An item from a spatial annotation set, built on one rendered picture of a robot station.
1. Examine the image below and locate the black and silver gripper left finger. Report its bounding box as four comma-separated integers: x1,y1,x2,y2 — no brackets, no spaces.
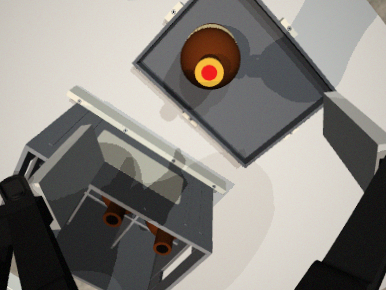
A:
0,124,105,290

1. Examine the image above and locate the grey square tray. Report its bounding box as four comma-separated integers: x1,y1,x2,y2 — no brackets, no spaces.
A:
132,0,337,168

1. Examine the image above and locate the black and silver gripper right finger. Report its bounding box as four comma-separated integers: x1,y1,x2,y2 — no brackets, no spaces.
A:
294,91,386,290

